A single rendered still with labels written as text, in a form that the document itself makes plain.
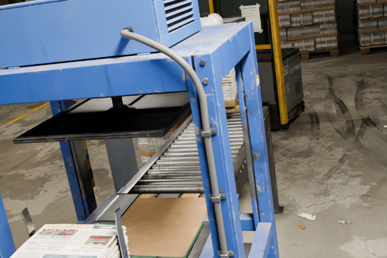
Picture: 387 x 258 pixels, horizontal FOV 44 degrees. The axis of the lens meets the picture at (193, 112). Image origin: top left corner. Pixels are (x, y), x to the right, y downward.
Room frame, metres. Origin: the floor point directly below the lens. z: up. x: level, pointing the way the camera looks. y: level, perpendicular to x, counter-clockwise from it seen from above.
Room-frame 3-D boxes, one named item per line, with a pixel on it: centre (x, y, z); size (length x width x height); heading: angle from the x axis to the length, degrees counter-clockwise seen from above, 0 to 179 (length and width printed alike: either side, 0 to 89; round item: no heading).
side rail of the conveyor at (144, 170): (2.80, 0.19, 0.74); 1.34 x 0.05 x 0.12; 161
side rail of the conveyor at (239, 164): (2.64, -0.29, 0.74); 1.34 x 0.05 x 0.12; 161
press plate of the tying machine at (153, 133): (1.75, 0.27, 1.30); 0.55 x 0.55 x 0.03; 71
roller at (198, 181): (2.22, 0.11, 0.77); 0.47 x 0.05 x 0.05; 71
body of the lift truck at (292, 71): (5.45, -0.89, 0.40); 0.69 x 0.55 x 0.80; 54
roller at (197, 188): (2.16, 0.14, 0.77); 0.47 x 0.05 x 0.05; 71
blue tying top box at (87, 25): (1.75, 0.27, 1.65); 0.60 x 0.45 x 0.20; 71
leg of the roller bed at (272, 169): (3.24, -0.49, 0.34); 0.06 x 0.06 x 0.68; 71
